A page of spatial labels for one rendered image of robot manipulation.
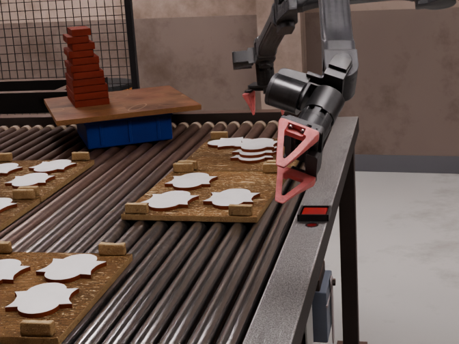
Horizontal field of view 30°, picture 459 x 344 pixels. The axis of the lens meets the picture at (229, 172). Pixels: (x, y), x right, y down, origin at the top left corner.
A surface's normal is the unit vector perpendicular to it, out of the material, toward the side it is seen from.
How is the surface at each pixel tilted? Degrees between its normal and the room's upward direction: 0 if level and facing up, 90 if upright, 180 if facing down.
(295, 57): 90
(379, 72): 90
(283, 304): 0
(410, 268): 0
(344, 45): 39
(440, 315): 0
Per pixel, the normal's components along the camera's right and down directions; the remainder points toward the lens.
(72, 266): -0.06, -0.96
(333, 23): -0.09, -0.59
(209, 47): -0.32, 0.26
